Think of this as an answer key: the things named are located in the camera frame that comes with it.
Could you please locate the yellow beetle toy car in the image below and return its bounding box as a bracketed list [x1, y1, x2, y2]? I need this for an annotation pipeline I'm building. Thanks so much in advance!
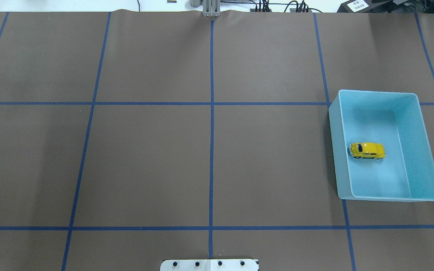
[348, 142, 386, 160]

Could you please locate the light blue plastic bin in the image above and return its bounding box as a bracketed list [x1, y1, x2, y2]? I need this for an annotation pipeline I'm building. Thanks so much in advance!
[329, 90, 434, 202]

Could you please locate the aluminium frame post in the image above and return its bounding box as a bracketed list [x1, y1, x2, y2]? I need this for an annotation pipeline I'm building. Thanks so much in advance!
[201, 0, 221, 17]

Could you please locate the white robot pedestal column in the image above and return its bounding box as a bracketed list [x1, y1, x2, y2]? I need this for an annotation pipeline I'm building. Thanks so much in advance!
[160, 259, 260, 271]

